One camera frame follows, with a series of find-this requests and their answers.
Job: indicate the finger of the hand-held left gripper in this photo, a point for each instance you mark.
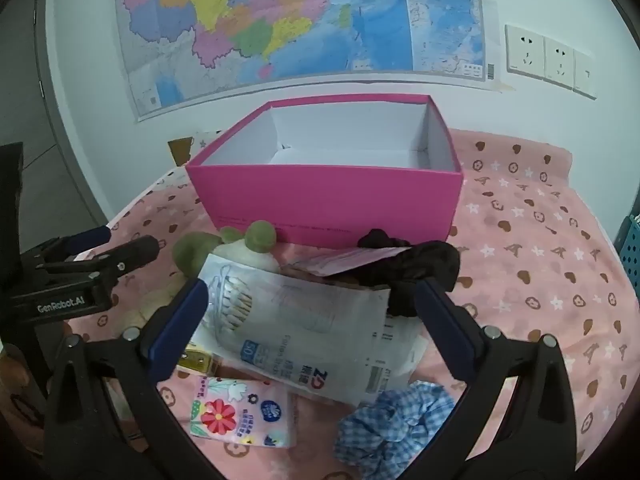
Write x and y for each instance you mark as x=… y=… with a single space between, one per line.
x=137 y=249
x=95 y=235

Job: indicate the white cotton swab packet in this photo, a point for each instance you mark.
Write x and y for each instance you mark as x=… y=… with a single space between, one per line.
x=280 y=320

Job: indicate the pink packet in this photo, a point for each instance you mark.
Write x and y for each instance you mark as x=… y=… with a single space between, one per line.
x=350 y=260

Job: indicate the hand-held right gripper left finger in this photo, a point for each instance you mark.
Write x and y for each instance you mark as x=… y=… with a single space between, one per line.
x=180 y=320

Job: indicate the wall map poster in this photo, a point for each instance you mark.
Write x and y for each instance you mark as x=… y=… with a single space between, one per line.
x=250 y=25

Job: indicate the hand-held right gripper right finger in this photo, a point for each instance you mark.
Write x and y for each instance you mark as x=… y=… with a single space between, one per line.
x=440 y=320

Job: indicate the blue checked scrunchie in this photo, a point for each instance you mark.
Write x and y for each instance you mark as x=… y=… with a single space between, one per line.
x=390 y=425

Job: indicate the grey door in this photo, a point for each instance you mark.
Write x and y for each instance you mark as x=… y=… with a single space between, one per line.
x=30 y=85

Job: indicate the white wall socket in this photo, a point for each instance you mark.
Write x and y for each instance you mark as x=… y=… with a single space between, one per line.
x=524 y=51
x=559 y=62
x=586 y=74

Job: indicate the floral tissue packet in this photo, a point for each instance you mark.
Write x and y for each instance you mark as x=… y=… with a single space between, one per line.
x=240 y=412

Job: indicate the black scrunchie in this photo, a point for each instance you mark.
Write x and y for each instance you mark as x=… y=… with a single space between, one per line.
x=425 y=265

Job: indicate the yellow tissue packet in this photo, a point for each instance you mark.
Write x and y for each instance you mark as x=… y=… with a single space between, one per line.
x=197 y=360

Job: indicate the blue perforated basket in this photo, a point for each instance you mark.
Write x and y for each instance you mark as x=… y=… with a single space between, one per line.
x=632 y=270

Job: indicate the white printed pillow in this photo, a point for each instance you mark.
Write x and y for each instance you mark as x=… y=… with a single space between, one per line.
x=200 y=147

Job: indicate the pink cardboard box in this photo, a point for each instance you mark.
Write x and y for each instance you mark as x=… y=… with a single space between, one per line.
x=325 y=200

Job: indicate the white barcode packet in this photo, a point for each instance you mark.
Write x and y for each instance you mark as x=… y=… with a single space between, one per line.
x=400 y=355

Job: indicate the green and cream plush toy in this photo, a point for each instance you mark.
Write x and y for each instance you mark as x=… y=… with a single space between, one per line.
x=197 y=252

